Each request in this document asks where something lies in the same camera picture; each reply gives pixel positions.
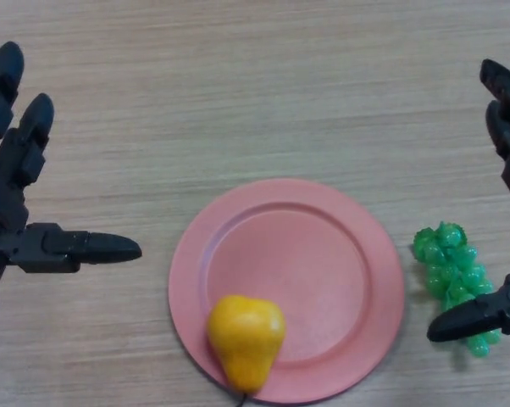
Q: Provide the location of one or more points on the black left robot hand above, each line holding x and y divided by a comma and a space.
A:
5, 199

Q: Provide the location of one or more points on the yellow pear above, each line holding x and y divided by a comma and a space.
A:
246, 335

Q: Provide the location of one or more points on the green grape bunch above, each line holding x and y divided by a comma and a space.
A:
450, 267

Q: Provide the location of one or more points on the pink round plate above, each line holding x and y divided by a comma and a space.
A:
289, 263

